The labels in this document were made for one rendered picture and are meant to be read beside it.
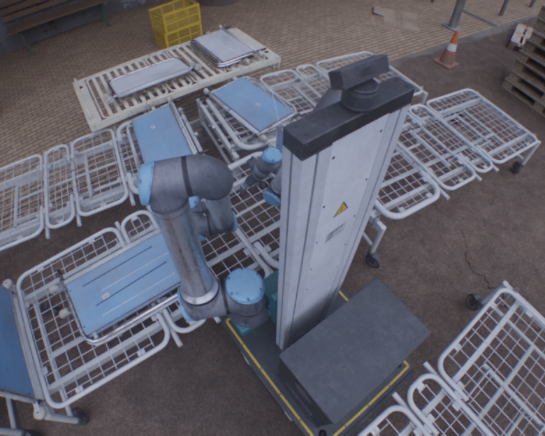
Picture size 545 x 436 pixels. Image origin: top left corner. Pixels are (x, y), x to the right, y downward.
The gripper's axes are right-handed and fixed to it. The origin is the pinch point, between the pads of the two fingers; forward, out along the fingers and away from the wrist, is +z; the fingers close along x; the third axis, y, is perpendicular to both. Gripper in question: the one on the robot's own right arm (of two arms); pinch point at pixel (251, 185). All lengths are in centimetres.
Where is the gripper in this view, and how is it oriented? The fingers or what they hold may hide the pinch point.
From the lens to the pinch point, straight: 187.8
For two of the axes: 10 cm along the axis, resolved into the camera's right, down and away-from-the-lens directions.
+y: 6.3, 7.7, -0.7
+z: -3.6, 3.7, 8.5
